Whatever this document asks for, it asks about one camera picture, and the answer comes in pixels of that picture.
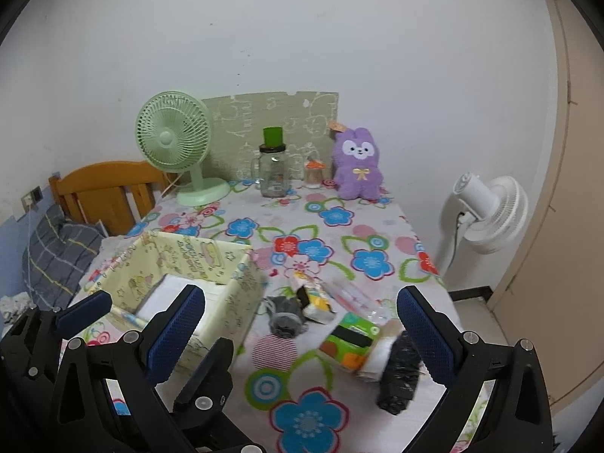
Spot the grey plaid pillow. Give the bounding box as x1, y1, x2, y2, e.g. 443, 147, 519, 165
23, 205, 109, 312

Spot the grey sock bundle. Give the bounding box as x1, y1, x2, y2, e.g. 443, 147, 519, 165
263, 293, 310, 339

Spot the green desk fan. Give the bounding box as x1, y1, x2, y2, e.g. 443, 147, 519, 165
135, 89, 232, 207

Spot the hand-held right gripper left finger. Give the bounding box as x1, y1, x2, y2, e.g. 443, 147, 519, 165
49, 284, 206, 453

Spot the green fan cable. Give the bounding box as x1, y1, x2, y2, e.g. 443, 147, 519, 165
160, 172, 182, 197

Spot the beige door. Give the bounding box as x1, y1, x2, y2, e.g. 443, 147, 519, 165
491, 0, 604, 416

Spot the white crumpled cloth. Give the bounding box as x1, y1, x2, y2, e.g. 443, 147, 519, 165
0, 293, 31, 324

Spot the white towel roll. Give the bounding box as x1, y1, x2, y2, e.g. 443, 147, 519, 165
356, 318, 407, 383

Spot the purple plush rabbit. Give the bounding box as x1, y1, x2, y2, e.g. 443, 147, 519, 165
329, 122, 385, 201

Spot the clear pink plastic packet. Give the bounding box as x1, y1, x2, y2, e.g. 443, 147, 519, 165
323, 277, 392, 322

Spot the yellow printed fabric box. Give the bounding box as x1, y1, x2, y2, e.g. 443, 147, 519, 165
80, 230, 269, 371

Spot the white folded cloth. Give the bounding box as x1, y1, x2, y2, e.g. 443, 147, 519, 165
134, 274, 227, 341

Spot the black speckled cloth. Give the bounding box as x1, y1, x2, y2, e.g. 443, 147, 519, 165
376, 330, 422, 417

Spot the small jar orange lid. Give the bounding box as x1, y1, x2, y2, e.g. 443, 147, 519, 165
303, 156, 327, 190

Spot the green orange tissue packet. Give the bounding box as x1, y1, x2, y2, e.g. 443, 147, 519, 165
317, 311, 383, 373

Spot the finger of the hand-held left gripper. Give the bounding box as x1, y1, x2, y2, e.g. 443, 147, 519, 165
172, 337, 236, 418
0, 290, 114, 407

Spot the glass jar black lid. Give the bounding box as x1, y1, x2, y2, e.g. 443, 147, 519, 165
253, 126, 290, 199

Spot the white standing fan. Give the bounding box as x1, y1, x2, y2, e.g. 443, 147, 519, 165
433, 172, 529, 288

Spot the green patterned board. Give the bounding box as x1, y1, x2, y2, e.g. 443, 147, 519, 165
202, 89, 341, 182

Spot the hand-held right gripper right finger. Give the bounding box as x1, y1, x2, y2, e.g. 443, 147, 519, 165
395, 285, 554, 453

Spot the wooden chair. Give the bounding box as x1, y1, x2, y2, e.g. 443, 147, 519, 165
48, 160, 177, 237

